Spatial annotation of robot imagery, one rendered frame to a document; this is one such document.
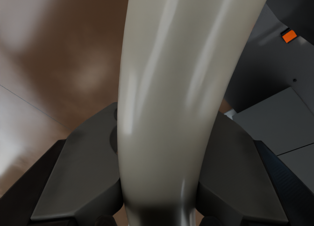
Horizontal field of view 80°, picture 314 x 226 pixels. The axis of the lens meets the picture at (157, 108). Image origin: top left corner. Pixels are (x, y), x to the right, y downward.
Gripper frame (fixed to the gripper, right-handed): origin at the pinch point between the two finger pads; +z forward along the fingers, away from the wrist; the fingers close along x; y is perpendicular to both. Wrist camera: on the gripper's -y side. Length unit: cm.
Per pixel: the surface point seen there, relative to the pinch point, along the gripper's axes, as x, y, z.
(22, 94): -107, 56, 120
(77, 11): -45, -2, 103
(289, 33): 65, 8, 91
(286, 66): 71, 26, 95
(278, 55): 65, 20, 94
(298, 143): 66, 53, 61
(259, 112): 62, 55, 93
